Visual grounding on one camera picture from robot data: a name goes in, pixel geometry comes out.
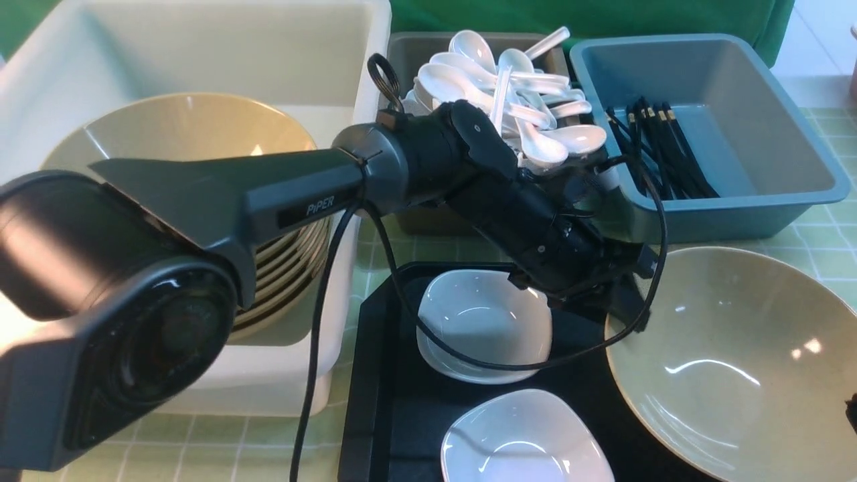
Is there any large white plastic tub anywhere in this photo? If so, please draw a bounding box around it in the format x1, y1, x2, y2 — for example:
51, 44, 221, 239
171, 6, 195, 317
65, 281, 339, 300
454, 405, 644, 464
1, 1, 392, 417

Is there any black serving tray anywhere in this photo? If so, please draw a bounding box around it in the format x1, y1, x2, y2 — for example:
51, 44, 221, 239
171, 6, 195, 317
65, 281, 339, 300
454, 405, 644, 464
339, 280, 710, 481

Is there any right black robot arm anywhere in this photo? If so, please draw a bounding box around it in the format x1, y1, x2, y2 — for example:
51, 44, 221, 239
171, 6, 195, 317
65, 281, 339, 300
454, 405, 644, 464
845, 393, 857, 432

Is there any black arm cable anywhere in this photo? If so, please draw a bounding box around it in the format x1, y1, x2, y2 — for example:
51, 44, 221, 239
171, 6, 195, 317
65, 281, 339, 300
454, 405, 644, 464
289, 54, 670, 482

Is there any white square dish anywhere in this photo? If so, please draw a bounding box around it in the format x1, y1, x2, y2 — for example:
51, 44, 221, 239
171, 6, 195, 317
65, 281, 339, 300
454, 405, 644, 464
440, 390, 615, 481
418, 269, 553, 366

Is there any pile of white spoons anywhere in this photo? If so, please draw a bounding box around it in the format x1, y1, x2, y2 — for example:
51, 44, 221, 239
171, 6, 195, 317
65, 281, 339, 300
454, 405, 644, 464
403, 25, 607, 173

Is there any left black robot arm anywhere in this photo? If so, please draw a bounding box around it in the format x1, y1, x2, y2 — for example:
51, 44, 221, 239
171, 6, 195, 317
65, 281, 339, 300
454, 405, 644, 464
2, 100, 666, 481

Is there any tan noodle bowl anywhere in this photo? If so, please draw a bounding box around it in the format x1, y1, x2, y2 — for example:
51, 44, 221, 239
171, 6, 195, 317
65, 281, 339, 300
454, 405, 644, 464
606, 246, 856, 481

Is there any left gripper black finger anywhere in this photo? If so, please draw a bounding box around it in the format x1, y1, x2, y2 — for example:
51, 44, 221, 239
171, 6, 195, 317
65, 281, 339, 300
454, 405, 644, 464
606, 274, 651, 333

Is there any white square dish front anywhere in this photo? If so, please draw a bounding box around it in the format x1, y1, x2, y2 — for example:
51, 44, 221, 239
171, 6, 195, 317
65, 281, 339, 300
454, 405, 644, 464
440, 390, 615, 481

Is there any green backdrop cloth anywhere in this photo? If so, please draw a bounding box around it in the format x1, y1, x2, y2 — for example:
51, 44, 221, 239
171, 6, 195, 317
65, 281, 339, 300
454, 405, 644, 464
0, 0, 795, 69

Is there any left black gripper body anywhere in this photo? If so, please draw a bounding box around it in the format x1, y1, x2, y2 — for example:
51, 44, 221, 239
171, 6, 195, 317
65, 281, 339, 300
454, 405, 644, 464
462, 173, 656, 309

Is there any white soup spoon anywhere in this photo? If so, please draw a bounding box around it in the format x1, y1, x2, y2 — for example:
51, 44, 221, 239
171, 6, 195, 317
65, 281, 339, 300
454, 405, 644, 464
489, 66, 512, 135

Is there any bundle of black chopsticks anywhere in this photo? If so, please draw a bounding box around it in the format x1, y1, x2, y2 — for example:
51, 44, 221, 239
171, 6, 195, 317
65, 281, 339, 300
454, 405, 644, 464
605, 97, 720, 200

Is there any grey spoon bin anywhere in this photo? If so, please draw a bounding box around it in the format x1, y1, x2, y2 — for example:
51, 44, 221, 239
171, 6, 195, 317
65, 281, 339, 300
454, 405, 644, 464
386, 31, 576, 237

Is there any blue chopstick bin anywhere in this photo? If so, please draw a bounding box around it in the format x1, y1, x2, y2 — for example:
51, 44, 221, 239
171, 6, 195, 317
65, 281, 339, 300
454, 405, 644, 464
569, 33, 851, 244

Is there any stack of tan bowls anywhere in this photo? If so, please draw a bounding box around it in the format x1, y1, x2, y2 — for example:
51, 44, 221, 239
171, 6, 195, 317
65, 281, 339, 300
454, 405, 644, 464
41, 92, 331, 341

